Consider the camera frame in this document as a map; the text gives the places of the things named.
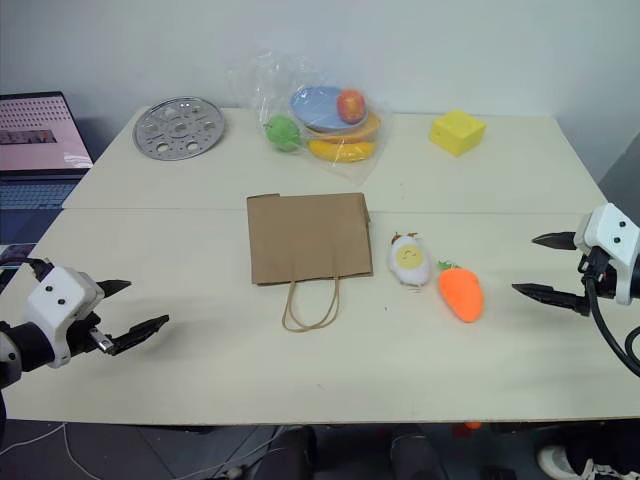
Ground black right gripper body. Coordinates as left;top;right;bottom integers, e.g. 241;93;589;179
577;246;624;302

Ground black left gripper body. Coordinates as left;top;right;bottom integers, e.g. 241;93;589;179
65;311;119;358

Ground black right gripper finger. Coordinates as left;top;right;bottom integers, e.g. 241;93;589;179
531;230;579;251
510;282;592;318

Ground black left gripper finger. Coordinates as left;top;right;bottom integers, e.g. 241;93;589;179
95;279;133;298
109;314;171;357

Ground brown paper bag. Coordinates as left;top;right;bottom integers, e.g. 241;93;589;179
245;191;375;334

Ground clear plastic bag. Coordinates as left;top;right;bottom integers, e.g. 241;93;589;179
227;49;396;187

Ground orange plush carrot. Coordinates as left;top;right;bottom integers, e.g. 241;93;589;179
436;259;486;324

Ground yellow cheese block toy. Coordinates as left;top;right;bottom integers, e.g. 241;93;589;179
428;108;488;159

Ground plush fried egg toy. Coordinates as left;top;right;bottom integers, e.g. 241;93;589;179
387;231;433;294

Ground white and black sneaker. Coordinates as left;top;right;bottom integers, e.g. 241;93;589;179
536;443;640;480

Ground open laptop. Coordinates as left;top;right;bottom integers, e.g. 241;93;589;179
0;90;96;246

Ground perforated metal steamer plate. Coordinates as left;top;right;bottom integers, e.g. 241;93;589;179
132;96;227;161

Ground orange plate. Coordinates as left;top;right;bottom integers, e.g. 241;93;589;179
304;110;384;143

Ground green round fruit toy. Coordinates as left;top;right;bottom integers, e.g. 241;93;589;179
263;115;303;153

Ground yellow banana toy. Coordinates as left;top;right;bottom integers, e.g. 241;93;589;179
307;138;377;164

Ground red apple toy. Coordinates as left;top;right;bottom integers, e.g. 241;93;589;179
336;88;370;125

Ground blue plate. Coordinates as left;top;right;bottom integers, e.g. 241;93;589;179
289;85;370;129

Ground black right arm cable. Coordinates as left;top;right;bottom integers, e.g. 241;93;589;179
578;255;640;378

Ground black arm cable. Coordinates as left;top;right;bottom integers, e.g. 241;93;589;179
578;255;640;378
0;256;53;284

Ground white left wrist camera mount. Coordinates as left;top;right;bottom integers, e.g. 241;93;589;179
25;266;106;370

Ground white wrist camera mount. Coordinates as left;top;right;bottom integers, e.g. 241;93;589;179
573;202;640;307
25;266;106;370

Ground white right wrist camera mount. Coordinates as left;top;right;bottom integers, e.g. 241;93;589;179
573;202;640;307

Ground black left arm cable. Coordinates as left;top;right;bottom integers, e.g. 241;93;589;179
0;256;53;284

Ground white floor cable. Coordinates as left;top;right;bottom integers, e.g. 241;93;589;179
0;421;281;480

